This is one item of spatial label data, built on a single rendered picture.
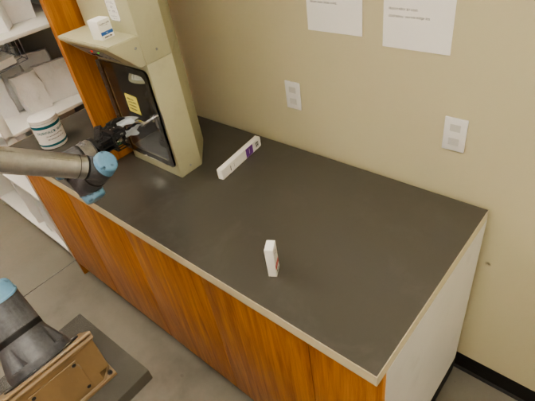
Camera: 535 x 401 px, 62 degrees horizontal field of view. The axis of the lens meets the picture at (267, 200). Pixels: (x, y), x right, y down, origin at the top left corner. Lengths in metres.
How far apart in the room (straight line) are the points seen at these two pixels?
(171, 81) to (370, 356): 1.12
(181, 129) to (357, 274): 0.87
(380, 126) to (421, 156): 0.17
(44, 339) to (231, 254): 0.57
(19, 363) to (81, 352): 0.13
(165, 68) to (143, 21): 0.17
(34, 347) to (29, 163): 0.51
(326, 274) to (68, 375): 0.71
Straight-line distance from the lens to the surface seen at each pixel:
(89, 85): 1.94
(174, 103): 1.71
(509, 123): 1.44
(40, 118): 2.34
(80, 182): 1.56
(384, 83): 1.54
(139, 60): 1.59
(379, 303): 1.26
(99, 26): 1.60
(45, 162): 1.41
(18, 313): 1.21
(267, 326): 1.41
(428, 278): 1.33
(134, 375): 1.25
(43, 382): 1.16
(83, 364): 1.19
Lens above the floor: 1.93
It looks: 38 degrees down
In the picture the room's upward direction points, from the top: 10 degrees counter-clockwise
